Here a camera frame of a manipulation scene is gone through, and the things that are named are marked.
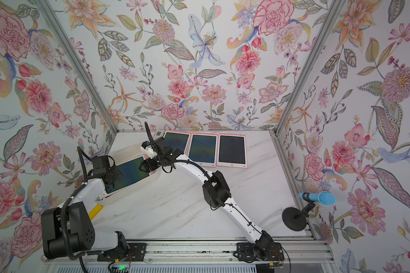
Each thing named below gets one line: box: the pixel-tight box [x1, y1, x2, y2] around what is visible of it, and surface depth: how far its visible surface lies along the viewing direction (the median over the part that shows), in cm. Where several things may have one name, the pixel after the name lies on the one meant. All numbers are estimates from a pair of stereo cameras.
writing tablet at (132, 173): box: [106, 156, 150, 194], surface depth 100 cm
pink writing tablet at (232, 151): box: [216, 133, 248, 169], surface depth 110 cm
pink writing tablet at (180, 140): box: [162, 130, 192, 161], surface depth 120 cm
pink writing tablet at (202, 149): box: [186, 133, 219, 168], surface depth 116 cm
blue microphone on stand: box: [281, 191, 336, 232], surface depth 82 cm
